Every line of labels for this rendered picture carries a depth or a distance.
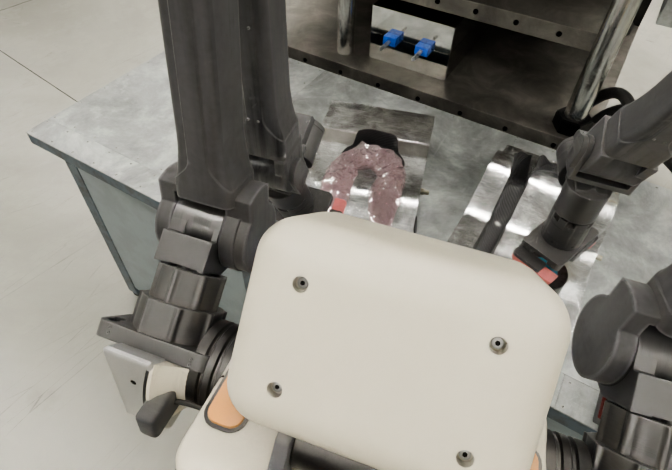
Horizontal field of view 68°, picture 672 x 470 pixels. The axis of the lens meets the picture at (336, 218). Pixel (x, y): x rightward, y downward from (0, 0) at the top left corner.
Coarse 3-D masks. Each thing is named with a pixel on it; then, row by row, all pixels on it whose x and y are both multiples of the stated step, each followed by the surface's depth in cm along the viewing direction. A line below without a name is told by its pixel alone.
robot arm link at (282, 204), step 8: (304, 160) 69; (304, 184) 70; (272, 192) 67; (280, 192) 67; (304, 192) 70; (272, 200) 68; (280, 200) 67; (288, 200) 68; (296, 200) 69; (280, 208) 71; (288, 208) 70
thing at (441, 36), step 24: (384, 0) 154; (384, 24) 154; (408, 24) 150; (432, 24) 146; (456, 24) 144; (480, 24) 167; (408, 48) 155; (432, 48) 151; (456, 48) 153; (432, 72) 156
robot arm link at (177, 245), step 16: (176, 208) 50; (192, 208) 49; (208, 208) 49; (176, 224) 49; (192, 224) 49; (208, 224) 49; (160, 240) 49; (176, 240) 48; (192, 240) 48; (208, 240) 49; (160, 256) 48; (176, 256) 48; (192, 256) 48; (208, 256) 48; (208, 272) 49
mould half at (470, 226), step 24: (504, 168) 106; (480, 192) 105; (528, 192) 103; (552, 192) 102; (480, 216) 103; (528, 216) 101; (600, 216) 98; (456, 240) 98; (504, 240) 98; (600, 240) 96; (576, 264) 95; (576, 288) 91; (576, 312) 87
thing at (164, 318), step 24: (168, 264) 48; (168, 288) 47; (192, 288) 47; (216, 288) 49; (144, 312) 46; (168, 312) 46; (192, 312) 46; (216, 312) 49; (120, 336) 46; (144, 336) 46; (168, 336) 46; (192, 336) 47; (168, 360) 45; (192, 360) 45
